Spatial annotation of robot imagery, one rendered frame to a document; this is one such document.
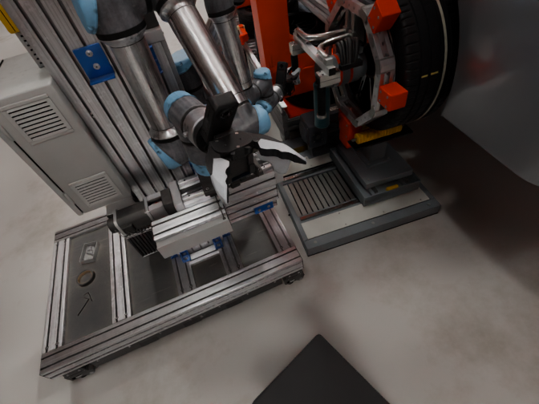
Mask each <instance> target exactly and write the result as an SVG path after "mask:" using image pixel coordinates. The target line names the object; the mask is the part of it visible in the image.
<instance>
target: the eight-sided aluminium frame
mask: <svg viewBox="0 0 539 404"><path fill-rule="evenodd" d="M374 4H375V2H373V1H371V0H337V1H336V3H335V4H334V7H333V9H332V11H331V12H330V15H329V17H328V19H327V20H326V25H325V31H326V32H329V31H332V30H339V27H340V24H341V23H342V21H343V19H344V18H345V16H346V8H347V9H349V10H350V11H351V12H354V13H356V15H357V16H359V17H360V18H361V19H362V20H363V23H364V26H365V30H366V32H367V37H368V41H369V43H370V47H371V52H372V55H373V58H374V61H375V81H374V87H373V95H372V101H371V109H370V110H369V111H367V112H366V113H364V114H363V113H362V112H361V111H360V110H359V109H358V108H357V107H356V106H355V105H354V104H353V103H352V102H351V101H350V99H349V97H348V95H347V90H346V88H345V84H343V85H341V86H339V90H340V92H341V96H340V94H339V91H338V87H332V91H333V94H334V98H335V102H336V104H337V107H338V109H339V108H340V110H341V111H342V113H343V114H344V115H345V116H346V117H347V118H348V119H349V120H350V122H351V123H352V125H353V126H355V127H360V126H363V125H366V124H369V123H370V122H372V121H374V120H376V119H377V118H379V117H381V116H384V115H386V114H387V110H386V109H385V108H384V107H383V106H382V105H381V104H380V103H379V102H378V94H379V87H380V86H382V85H385V84H388V83H392V82H393V77H394V72H395V56H394V55H393V51H392V48H391V43H390V39H389V37H388V33H387V31H386V30H385V31H381V32H379V33H375V34H373V33H372V30H371V27H370V24H369V22H368V20H367V17H368V15H369V13H370V12H371V9H372V7H373V5H374ZM331 47H332V45H331V46H328V47H326V53H327V54H328V55H331ZM381 49H382V50H381ZM337 53H338V48H337V47H336V46H335V44H334V45H333V54H337Z"/></svg>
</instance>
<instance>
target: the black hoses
mask: <svg viewBox="0 0 539 404"><path fill-rule="evenodd" d="M335 46H336V47H337V48H338V53H339V58H340V64H339V65H338V68H339V70H340V71H345V70H348V69H351V68H354V67H359V66H362V65H363V60H362V59H361V58H358V56H359V46H365V43H364V42H363V41H361V40H359V38H357V37H353V38H351V37H345V38H344V39H343V40H339V41H338V42H336V43H335Z"/></svg>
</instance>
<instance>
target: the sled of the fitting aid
mask: <svg viewBox="0 0 539 404"><path fill-rule="evenodd" d="M330 158H331V159H332V160H333V162H334V164H335V165H336V167H337V168H338V170H339V171H340V172H341V174H342V176H343V177H344V179H345V180H346V182H347V183H348V184H349V185H350V187H351V189H352V190H353V192H354V193H355V195H356V196H357V197H358V199H359V201H360V202H361V204H362V205H363V207H364V206H367V205H369V204H373V203H377V202H380V201H382V200H386V199H389V198H392V197H394V196H398V195H401V194H404V193H406V192H410V191H413V190H416V189H418V188H419V184H420V181H421V179H420V178H419V177H418V176H417V175H416V174H415V173H414V172H412V174H411V175H409V176H405V177H403V178H400V179H397V180H393V181H391V182H387V183H385V184H380V185H378V186H375V187H373V188H368V189H365V188H364V187H363V185H362V184H361V182H360V181H359V179H358V178H357V177H356V175H355V174H354V173H353V172H352V170H351V168H350V167H349V166H348V164H347V163H346V161H345V160H344V159H343V158H342V156H341V155H340V153H339V152H338V150H337V146H336V147H332V148H330Z"/></svg>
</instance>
